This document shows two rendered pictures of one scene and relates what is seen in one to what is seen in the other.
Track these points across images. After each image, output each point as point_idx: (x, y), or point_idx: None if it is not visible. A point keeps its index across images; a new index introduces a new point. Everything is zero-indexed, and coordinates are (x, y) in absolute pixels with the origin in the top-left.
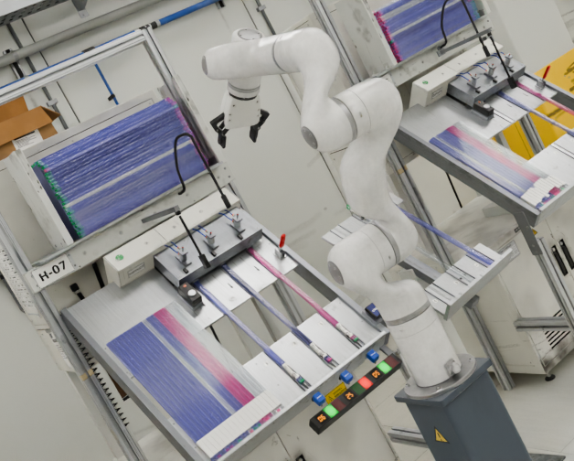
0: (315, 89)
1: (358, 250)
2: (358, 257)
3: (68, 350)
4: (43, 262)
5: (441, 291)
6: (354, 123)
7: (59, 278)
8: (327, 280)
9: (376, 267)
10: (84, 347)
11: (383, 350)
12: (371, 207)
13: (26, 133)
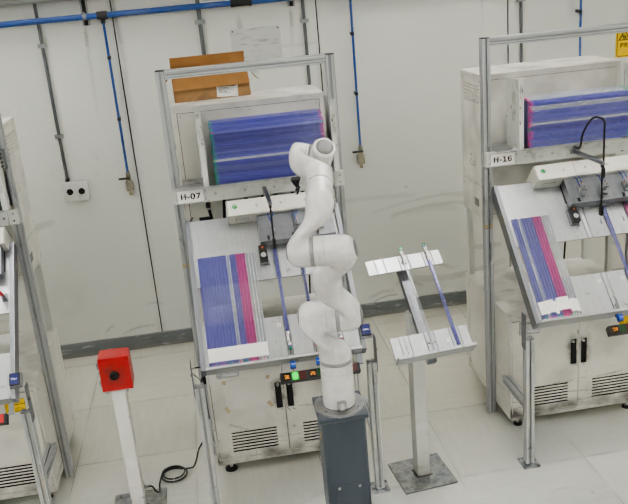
0: (301, 230)
1: (314, 314)
2: (311, 319)
3: (181, 246)
4: (184, 190)
5: (408, 344)
6: (312, 261)
7: (192, 202)
8: (354, 290)
9: (320, 329)
10: None
11: (357, 356)
12: (323, 300)
13: (227, 84)
